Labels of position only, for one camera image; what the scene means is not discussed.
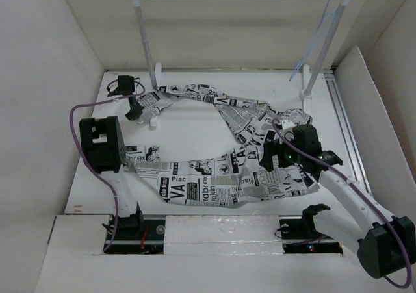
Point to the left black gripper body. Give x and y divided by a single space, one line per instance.
136 112

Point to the clear blue plastic hanger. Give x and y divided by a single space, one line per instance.
322 27

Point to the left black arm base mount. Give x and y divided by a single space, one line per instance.
137 234

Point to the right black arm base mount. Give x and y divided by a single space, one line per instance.
300 236

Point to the aluminium rail right side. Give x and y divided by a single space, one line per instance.
354 158

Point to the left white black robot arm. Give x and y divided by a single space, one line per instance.
103 151

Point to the black white newspaper print trousers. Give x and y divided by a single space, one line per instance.
235 177

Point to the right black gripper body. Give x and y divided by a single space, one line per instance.
276 147

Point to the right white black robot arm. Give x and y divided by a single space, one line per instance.
382 242

